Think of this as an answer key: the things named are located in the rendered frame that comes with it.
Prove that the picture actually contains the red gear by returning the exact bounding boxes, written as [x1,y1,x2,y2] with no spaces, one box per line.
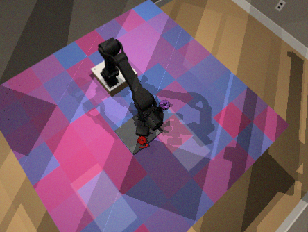
[137,136,147,145]

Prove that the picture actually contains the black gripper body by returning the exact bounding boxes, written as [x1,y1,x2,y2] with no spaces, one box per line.
[136,113,150,137]

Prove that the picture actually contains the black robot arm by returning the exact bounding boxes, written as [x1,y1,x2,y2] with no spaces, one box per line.
[98,37,164,131]

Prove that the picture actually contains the purple gear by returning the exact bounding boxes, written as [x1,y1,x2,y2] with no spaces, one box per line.
[159,100,170,110]

